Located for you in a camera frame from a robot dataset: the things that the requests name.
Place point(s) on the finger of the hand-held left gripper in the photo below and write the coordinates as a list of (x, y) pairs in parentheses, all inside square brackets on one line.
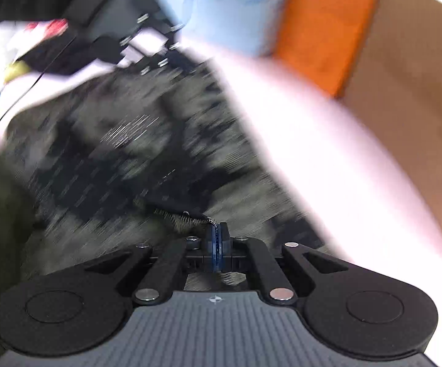
[(156, 23), (175, 59)]

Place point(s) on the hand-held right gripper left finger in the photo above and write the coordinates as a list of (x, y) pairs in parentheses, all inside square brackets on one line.
[(212, 252)]

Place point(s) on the brown cardboard box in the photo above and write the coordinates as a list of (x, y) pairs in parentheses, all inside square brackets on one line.
[(416, 84)]

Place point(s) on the orange box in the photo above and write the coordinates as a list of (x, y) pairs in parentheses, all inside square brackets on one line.
[(320, 26)]

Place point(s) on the light blue board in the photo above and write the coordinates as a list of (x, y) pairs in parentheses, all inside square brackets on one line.
[(225, 7)]

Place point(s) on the black grey patterned sweater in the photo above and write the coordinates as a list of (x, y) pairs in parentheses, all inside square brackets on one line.
[(129, 141)]

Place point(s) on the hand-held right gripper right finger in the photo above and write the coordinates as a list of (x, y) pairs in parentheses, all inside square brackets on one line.
[(225, 248)]

